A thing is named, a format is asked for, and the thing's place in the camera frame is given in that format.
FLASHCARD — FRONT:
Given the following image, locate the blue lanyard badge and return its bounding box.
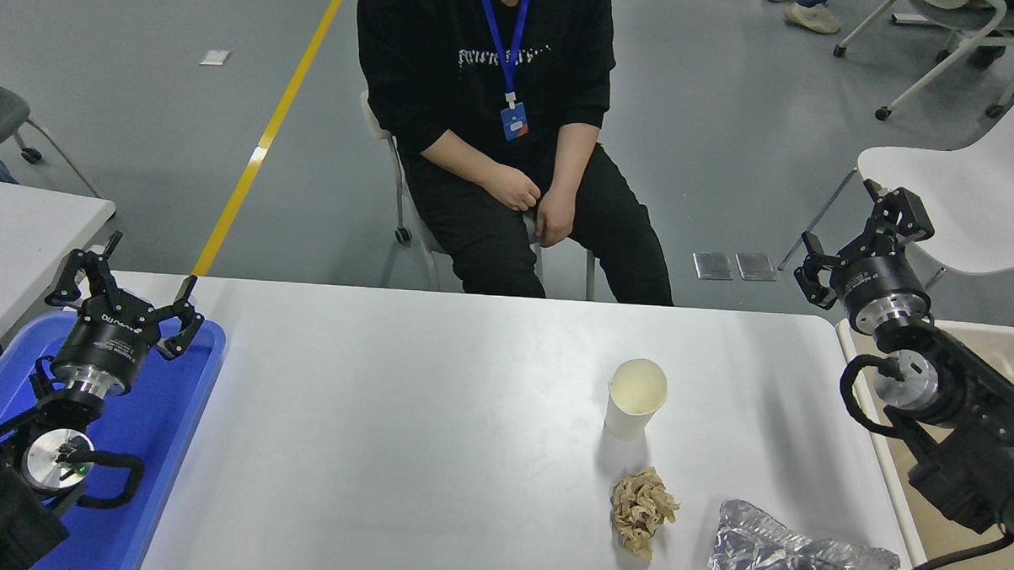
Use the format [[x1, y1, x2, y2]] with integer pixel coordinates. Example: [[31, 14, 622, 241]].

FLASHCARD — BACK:
[[470, 0, 534, 143]]

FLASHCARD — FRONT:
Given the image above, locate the silver floor plate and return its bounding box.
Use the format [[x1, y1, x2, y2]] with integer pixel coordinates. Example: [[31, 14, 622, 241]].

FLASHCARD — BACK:
[[693, 252, 734, 281], [735, 252, 778, 282]]

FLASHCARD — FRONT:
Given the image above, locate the yellow floor tape line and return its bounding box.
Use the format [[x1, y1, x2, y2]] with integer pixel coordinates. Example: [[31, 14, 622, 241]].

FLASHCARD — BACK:
[[190, 0, 354, 282]]

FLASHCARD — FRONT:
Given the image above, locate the grey wheeled office chair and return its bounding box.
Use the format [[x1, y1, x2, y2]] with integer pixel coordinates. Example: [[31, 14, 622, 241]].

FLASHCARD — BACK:
[[831, 0, 1014, 126]]

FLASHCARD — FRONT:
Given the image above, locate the person's right hand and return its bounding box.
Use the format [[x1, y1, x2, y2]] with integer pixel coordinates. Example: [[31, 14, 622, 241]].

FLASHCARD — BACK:
[[485, 164, 544, 212]]

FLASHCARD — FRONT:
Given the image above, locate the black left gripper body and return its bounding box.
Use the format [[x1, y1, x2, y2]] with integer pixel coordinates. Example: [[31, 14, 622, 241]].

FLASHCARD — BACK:
[[52, 301, 163, 385]]

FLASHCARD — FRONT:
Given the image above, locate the white-framed office chair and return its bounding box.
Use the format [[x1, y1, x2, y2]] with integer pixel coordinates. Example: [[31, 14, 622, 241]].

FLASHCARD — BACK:
[[353, 90, 603, 302]]

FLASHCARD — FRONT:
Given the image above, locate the white paper cup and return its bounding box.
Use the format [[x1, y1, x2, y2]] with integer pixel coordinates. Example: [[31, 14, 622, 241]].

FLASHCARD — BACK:
[[604, 357, 670, 444]]

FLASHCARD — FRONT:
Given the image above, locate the white side table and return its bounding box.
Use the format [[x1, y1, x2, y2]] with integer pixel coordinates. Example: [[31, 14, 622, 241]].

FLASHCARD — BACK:
[[0, 177, 118, 365]]

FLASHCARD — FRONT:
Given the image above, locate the white plastic chair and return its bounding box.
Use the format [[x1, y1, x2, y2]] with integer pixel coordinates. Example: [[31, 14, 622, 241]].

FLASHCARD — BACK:
[[775, 54, 1014, 329]]

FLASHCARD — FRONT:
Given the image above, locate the tan paper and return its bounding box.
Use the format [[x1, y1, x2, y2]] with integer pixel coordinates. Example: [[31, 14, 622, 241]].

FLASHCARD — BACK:
[[608, 465, 682, 563]]

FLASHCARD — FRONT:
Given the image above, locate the person's left hand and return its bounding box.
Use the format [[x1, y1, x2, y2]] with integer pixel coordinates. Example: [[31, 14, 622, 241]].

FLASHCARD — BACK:
[[532, 189, 577, 250]]

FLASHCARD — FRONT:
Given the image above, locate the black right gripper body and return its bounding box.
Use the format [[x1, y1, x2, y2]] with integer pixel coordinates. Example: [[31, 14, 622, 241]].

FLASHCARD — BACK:
[[834, 249, 931, 324]]

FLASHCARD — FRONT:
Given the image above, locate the large pale bin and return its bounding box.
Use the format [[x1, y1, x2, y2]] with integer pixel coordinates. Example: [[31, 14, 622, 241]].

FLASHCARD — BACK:
[[827, 316, 1014, 570]]

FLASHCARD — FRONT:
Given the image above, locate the blue plastic tray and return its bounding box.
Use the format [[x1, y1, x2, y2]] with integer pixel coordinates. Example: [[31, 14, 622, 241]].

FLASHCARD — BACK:
[[0, 308, 227, 570]]

